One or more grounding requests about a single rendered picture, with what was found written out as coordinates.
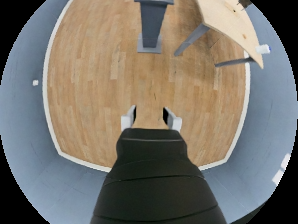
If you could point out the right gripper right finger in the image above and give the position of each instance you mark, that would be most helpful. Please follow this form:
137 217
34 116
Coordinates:
171 120

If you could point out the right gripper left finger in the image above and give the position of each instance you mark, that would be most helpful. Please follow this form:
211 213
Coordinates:
128 120

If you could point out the white plastic bottle with blue cap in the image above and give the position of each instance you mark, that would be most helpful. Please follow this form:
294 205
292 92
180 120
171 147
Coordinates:
262 49

